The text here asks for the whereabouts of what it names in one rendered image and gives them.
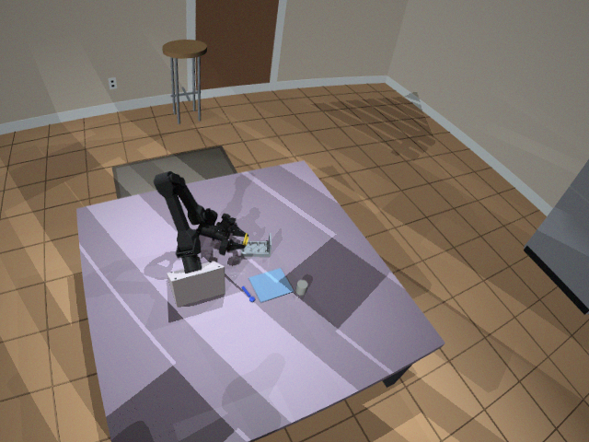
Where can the white dish rack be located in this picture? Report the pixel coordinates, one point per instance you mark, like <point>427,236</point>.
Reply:
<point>257,249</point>

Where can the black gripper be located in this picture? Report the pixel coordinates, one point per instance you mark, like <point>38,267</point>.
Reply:
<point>226,244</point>

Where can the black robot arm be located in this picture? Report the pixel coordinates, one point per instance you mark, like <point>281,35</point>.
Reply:
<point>173,188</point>

